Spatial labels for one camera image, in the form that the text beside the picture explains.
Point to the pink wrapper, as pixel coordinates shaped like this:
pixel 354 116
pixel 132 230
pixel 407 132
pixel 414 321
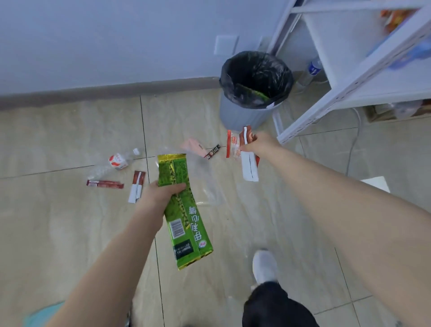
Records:
pixel 194 147

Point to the grey trash bin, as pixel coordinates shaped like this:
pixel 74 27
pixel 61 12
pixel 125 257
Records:
pixel 240 116

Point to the white paper box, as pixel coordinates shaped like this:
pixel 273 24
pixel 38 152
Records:
pixel 377 183

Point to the green snack wrapper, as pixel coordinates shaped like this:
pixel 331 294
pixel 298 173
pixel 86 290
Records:
pixel 183 219

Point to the blue packet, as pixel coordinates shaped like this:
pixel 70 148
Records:
pixel 412 54

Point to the clear bottle red white label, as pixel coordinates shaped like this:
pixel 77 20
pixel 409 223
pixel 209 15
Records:
pixel 116 162

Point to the red and white wrapper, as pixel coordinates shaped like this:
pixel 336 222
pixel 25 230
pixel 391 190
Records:
pixel 136 187
pixel 249 166

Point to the black trash bag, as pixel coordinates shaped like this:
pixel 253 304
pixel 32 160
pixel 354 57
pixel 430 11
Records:
pixel 259 74

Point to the clear packet with red edges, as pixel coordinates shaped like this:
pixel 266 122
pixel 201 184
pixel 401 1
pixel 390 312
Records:
pixel 232 145

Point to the person's left hand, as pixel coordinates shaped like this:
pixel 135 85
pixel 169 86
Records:
pixel 153 198

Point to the brown cardboard box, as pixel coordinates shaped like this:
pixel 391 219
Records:
pixel 397 111

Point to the white shoe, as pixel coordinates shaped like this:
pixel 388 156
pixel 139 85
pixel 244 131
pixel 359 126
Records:
pixel 265 266

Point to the small black sachet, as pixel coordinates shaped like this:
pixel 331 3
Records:
pixel 212 152

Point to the person's right thumb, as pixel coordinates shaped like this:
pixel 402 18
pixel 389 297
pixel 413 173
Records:
pixel 247 147

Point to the person's left thumb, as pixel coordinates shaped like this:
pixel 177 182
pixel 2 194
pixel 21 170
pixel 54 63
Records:
pixel 173 188

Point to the person's right hand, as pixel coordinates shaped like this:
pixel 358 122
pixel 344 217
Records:
pixel 264 145

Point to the orange snack packet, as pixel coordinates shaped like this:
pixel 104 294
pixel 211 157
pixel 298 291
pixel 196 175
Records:
pixel 395 18

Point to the white metal shelf rack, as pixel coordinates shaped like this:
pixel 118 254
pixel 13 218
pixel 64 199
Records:
pixel 353 50

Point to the person's right forearm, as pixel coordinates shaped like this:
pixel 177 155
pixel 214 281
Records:
pixel 353 215

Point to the dark red sachet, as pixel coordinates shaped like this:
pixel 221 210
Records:
pixel 104 184

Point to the clear plastic bag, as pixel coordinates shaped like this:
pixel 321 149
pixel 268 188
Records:
pixel 205 178

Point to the white wall socket plate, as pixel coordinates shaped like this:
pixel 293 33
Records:
pixel 226 44

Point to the teal slipper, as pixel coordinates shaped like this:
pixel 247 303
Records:
pixel 42 316

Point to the clear water bottle blue label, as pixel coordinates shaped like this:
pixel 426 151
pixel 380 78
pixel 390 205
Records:
pixel 311 72

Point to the green wrapper in bin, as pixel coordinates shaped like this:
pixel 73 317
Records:
pixel 256 94

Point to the black trouser leg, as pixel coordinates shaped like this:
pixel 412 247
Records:
pixel 276 308

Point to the person's left forearm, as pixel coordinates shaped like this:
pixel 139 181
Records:
pixel 111 269

